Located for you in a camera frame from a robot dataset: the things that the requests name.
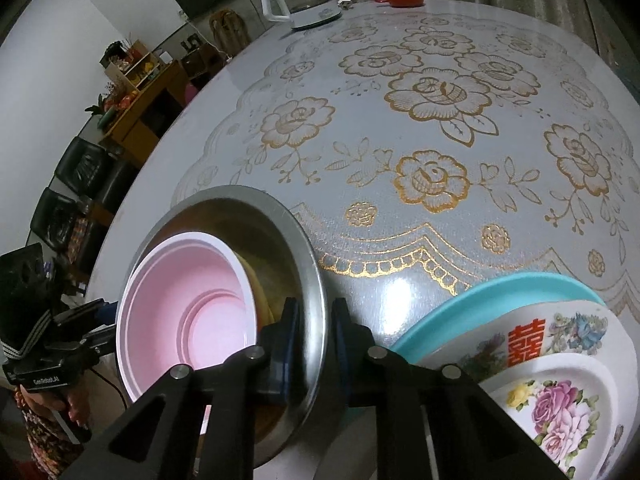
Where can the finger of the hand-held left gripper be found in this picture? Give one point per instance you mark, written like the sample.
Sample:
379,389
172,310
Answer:
100,340
102,312

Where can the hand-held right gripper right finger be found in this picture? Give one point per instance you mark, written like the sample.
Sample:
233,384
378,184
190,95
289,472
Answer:
338,350

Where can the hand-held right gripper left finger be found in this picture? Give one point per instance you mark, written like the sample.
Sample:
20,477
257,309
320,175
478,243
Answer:
286,340

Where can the yellow bowl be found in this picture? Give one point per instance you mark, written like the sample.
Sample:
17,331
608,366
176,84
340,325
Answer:
260,300

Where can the red bowl pink inside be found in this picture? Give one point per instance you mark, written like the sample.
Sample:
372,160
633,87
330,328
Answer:
190,310

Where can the steel bowl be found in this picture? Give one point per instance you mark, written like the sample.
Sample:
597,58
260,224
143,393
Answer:
280,250

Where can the turquoise plate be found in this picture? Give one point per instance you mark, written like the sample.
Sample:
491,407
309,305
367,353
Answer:
475,300

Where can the white deep plate floral rim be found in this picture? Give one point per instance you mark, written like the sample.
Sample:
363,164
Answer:
530,340

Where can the white plate pink flowers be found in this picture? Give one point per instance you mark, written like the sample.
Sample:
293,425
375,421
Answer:
550,410

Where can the person's left hand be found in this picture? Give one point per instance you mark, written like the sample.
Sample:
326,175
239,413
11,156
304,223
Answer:
77,410

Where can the patterned cushion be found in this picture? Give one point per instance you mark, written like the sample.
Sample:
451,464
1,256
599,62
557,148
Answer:
77,237

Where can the floral patterned clothing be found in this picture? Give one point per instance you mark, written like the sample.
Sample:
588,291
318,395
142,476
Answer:
45,450

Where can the black leather sofa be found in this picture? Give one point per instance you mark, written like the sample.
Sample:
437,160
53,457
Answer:
80,170

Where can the wooden cabinet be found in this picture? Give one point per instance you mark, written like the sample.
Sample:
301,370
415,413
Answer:
135,115

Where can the fruit decoration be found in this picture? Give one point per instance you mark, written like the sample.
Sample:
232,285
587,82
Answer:
117,107

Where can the pink plastic stool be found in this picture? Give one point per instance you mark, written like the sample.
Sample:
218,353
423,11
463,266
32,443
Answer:
191,93

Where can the gold floral lace tablecloth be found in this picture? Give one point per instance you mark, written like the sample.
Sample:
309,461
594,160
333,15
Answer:
425,125

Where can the small wooden shelf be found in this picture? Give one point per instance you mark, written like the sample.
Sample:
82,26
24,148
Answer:
135,67

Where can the small white box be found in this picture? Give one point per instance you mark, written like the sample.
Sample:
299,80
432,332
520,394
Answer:
163,56

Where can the carved wooden chair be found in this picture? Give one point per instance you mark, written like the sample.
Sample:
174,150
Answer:
230,32

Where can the black photo frame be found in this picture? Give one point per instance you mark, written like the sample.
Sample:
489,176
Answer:
190,45

